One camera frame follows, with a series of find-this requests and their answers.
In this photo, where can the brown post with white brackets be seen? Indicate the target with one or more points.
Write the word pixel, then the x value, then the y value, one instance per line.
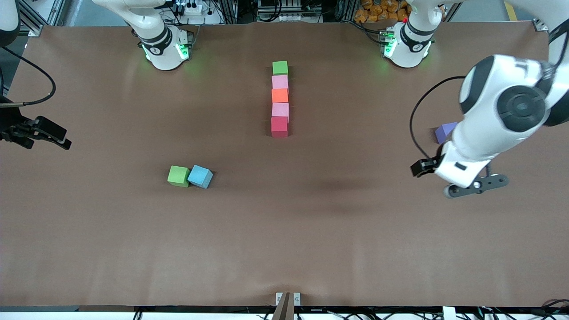
pixel 284 309

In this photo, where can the pink foam cube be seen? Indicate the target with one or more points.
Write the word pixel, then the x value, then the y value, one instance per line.
pixel 280 82
pixel 280 110

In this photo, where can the orange foam cube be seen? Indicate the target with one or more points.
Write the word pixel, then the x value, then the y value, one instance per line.
pixel 280 95

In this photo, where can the white paper label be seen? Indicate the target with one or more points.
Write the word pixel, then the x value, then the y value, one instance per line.
pixel 449 314

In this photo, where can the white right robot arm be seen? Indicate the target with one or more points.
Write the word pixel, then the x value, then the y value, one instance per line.
pixel 162 49

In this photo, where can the pile of orange objects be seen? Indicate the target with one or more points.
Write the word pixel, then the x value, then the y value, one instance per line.
pixel 378 11

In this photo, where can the white power strip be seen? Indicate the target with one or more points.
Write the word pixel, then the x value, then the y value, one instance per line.
pixel 195 9

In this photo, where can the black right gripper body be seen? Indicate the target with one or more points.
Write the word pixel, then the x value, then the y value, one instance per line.
pixel 10 126

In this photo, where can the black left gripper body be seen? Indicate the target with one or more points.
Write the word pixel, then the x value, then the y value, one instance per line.
pixel 425 166

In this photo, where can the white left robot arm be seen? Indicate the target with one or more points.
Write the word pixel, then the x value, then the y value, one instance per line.
pixel 484 129

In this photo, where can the purple foam cube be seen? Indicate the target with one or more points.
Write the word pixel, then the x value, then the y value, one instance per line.
pixel 444 132

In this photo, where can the green foam cube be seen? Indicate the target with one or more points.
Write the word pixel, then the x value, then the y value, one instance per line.
pixel 178 176
pixel 280 68

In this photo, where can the blue foam cube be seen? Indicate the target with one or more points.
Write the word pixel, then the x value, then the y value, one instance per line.
pixel 200 176

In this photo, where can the white equipment rack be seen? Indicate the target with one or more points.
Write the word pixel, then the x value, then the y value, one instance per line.
pixel 284 18

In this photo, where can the red foam cube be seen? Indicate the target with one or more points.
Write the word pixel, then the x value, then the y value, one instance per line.
pixel 279 126

